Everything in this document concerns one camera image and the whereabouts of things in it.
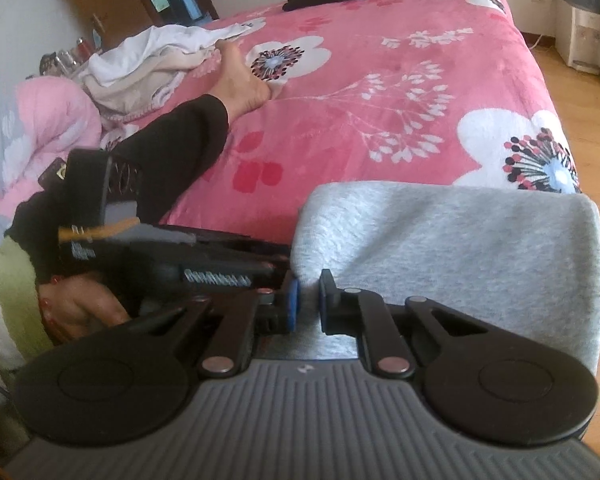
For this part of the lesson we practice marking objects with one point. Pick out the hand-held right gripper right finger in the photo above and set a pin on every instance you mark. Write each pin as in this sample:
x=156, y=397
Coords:
x=325, y=302

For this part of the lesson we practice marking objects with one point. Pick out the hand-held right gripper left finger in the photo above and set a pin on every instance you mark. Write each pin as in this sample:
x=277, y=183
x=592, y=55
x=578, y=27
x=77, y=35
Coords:
x=292, y=306

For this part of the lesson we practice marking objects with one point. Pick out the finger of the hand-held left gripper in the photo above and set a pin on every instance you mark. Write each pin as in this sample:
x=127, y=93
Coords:
x=250, y=249
x=272, y=275

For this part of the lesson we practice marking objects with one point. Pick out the grey sweatpants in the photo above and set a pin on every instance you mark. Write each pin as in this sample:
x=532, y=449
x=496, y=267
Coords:
x=455, y=260

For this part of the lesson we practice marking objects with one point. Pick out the person's left hand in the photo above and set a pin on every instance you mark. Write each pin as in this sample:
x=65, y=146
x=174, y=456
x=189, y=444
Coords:
x=80, y=305

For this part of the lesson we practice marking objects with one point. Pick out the person's leg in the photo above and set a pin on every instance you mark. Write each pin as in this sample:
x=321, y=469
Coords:
x=175, y=150

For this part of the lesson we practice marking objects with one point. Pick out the person's bare foot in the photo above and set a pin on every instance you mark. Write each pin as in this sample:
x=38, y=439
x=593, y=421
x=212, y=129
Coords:
x=240, y=85

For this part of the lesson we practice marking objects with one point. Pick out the pink quilt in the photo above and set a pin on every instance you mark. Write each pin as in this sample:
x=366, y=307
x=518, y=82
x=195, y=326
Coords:
x=40, y=120

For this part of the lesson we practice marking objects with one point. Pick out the cream garment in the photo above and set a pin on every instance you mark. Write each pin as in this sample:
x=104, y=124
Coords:
x=145, y=77

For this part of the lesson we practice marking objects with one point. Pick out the pink floral blanket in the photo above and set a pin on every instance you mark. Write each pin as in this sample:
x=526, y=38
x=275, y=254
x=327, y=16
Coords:
x=380, y=110

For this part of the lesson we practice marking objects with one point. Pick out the white garment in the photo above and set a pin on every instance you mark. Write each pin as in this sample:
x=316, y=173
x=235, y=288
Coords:
x=145, y=50

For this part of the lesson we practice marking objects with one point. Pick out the nightstand clutter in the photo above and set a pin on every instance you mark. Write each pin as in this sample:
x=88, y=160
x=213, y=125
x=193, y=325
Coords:
x=70, y=57

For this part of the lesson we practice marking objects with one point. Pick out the white bedside cabinet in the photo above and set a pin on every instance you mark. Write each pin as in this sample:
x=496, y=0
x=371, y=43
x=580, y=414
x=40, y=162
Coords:
x=580, y=35

